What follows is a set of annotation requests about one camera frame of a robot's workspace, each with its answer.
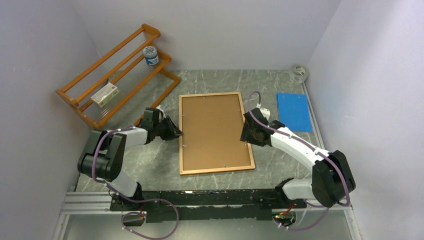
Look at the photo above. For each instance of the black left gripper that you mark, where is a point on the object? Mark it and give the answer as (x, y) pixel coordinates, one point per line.
(173, 132)

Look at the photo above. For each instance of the wooden picture frame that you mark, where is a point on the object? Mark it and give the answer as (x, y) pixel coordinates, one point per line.
(215, 170)

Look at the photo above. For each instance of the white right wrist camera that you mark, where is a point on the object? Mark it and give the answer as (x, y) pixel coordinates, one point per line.
(265, 112)

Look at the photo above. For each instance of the small white cardboard box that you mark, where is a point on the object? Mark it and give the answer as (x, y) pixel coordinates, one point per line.
(105, 94)

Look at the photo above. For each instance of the clear tape roll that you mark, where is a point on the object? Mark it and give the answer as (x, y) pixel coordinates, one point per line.
(298, 73)

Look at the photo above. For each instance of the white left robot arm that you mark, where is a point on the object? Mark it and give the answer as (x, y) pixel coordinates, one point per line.
(103, 154)

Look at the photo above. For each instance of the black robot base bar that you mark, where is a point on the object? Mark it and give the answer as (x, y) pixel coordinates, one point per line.
(168, 205)

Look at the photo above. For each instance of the blue plastic sheet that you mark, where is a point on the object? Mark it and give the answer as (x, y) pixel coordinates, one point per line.
(293, 111)

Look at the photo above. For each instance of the brown frame backing board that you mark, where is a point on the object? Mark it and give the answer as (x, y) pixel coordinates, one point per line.
(213, 132)

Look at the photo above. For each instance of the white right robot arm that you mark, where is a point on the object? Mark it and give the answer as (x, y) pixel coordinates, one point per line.
(331, 177)

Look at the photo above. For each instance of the blue white lidded jar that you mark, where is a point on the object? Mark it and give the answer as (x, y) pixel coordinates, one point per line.
(150, 54)

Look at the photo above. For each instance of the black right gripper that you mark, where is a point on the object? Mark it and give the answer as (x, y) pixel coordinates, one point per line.
(246, 136)

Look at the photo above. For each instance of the orange wooden shelf rack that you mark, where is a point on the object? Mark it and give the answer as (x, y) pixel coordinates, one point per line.
(126, 67)

